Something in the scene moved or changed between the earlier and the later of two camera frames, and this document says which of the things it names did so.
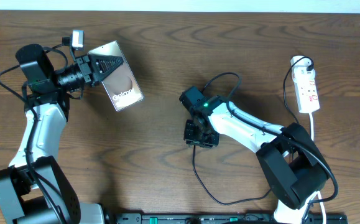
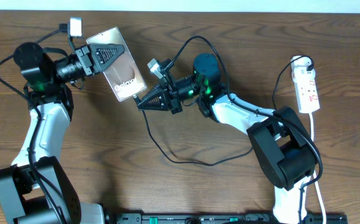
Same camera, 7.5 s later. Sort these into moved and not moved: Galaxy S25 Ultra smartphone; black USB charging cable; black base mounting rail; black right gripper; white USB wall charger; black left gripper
Moved: Galaxy S25 Ultra smartphone; black USB charging cable; black right gripper; black left gripper
Not moved: black base mounting rail; white USB wall charger
